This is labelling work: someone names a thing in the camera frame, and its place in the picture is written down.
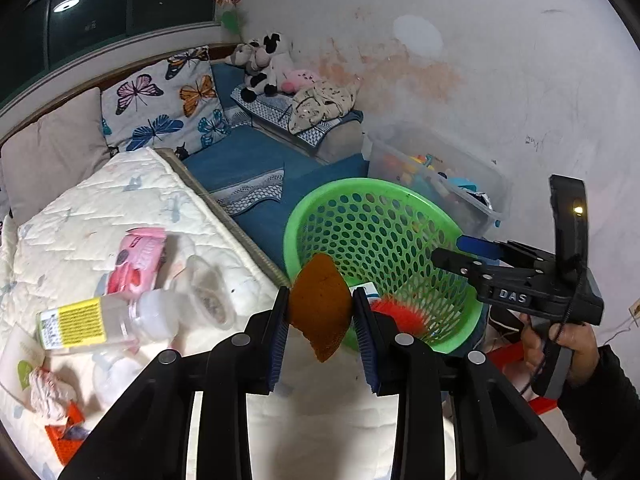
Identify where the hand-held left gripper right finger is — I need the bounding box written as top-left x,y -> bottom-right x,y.
351,287 -> 583,480

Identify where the person's right forearm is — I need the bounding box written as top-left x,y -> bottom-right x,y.
556,344 -> 640,480

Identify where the blue sofa cover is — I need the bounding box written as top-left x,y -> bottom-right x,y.
182,62 -> 371,281

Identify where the small white box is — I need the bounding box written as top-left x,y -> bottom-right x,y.
350,282 -> 381,306

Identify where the pile of colourful toys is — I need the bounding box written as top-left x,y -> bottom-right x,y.
382,152 -> 496,211

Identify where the red stool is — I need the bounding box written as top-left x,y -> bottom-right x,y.
487,345 -> 561,413

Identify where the orange snack wrapper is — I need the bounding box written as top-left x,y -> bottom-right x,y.
44,402 -> 91,466

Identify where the large butterfly print pillow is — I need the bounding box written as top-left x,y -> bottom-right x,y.
100,46 -> 233,156

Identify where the grey plush toy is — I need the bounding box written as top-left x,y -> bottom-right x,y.
224,42 -> 261,68

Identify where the yellow label plastic bottle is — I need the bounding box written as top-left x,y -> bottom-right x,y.
36,289 -> 181,356

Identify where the green plastic basket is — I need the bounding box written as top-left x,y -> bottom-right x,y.
283,178 -> 485,356

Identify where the pink white tissue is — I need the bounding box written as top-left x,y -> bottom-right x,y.
29,367 -> 76,413

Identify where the clear plastic storage bin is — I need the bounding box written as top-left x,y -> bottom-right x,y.
367,122 -> 513,238

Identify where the spotted beige cloth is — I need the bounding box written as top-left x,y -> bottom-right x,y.
289,79 -> 362,136

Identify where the black white cow plush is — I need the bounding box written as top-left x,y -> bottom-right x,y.
240,32 -> 297,106

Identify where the clear plastic cup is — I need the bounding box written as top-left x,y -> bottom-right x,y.
172,255 -> 238,331

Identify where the blue patterned towel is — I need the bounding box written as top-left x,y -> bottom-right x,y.
230,85 -> 365,153

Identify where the white quilted mattress pad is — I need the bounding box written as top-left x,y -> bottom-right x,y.
0,147 -> 451,480

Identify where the dark window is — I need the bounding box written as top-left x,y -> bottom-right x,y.
0,0 -> 223,106

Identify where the red brush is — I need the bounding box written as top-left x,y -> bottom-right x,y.
370,296 -> 431,336

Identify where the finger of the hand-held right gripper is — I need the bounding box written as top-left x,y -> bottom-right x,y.
431,246 -> 506,282
456,234 -> 551,267

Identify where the person's right hand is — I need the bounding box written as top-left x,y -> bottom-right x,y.
519,311 -> 600,388

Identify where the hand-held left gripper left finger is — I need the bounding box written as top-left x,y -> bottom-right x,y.
57,285 -> 293,480

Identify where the small white plastic bottle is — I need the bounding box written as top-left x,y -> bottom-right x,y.
92,350 -> 151,408

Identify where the pink plush toy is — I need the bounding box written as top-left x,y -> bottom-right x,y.
280,67 -> 323,93

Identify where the grey pillow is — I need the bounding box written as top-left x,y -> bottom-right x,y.
0,86 -> 112,226

